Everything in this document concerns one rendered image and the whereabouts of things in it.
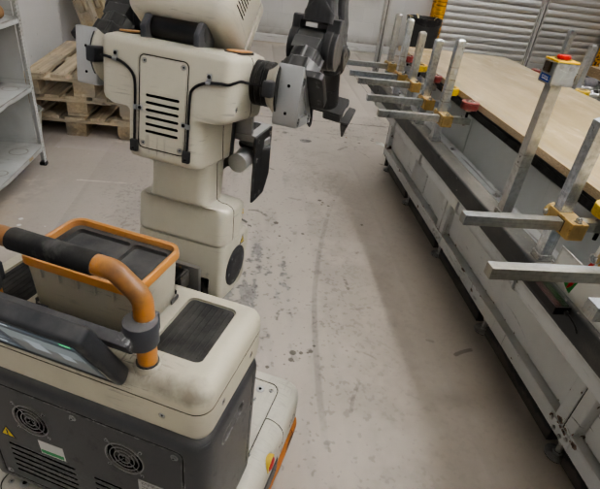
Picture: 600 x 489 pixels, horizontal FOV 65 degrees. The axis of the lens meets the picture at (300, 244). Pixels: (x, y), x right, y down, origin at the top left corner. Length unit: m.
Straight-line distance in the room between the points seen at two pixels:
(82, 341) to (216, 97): 0.47
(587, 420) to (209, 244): 1.32
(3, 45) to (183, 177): 2.49
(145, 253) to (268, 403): 0.71
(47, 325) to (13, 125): 2.92
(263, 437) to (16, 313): 0.82
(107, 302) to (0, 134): 2.86
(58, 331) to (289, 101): 0.55
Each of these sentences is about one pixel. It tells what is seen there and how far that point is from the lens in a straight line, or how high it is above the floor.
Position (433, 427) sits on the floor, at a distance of 1.90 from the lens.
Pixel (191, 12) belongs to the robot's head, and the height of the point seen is 1.29.
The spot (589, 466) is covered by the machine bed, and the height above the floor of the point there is 0.16.
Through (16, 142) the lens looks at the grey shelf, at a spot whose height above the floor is 0.14.
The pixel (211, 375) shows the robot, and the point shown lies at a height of 0.81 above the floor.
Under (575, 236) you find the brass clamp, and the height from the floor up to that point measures 0.83.
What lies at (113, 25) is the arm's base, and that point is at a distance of 1.15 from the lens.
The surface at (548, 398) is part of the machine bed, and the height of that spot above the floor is 0.17.
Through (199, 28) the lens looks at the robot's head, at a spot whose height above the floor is 1.27.
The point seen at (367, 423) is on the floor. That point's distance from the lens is 1.83.
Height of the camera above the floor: 1.41
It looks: 32 degrees down
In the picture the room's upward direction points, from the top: 8 degrees clockwise
